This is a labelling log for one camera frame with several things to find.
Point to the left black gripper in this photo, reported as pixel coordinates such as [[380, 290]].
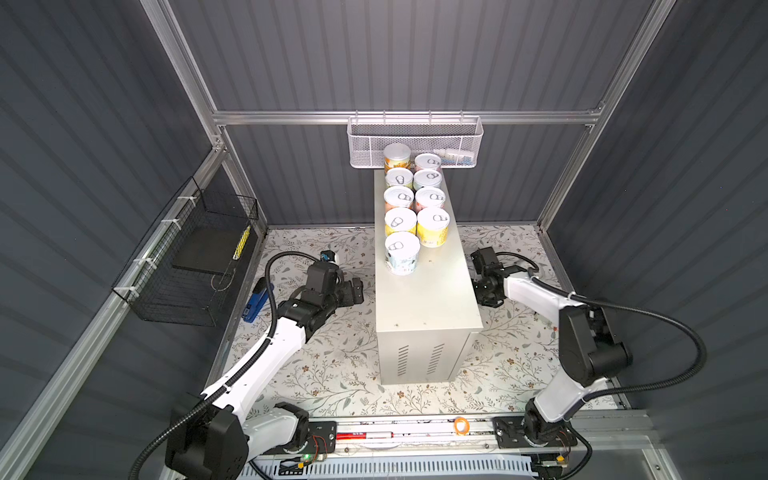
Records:
[[347, 297]]

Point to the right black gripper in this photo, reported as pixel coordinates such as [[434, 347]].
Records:
[[490, 301]]

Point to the can row front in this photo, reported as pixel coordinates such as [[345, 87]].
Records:
[[398, 197]]

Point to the green labelled can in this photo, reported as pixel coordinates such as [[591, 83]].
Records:
[[399, 176]]

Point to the pink labelled can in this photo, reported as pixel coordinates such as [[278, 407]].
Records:
[[427, 161]]

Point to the yellow orange labelled can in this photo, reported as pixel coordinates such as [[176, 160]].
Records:
[[397, 155]]

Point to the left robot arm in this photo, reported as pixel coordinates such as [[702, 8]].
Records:
[[210, 435]]

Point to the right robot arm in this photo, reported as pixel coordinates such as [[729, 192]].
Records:
[[589, 351]]

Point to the white metal cabinet counter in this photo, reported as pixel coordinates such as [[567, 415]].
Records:
[[427, 321]]

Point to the blue stapler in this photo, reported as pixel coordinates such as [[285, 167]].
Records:
[[258, 298]]

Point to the yellow strip in basket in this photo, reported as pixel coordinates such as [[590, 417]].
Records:
[[237, 253]]

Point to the tubes in white basket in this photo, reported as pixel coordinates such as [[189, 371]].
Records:
[[456, 157]]

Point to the red white marker pen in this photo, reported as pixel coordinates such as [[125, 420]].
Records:
[[363, 436]]

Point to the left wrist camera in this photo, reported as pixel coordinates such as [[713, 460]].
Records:
[[329, 256]]

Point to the white wire mesh basket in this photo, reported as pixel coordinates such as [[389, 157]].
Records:
[[368, 134]]

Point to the black wire basket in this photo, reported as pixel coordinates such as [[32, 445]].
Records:
[[187, 275]]

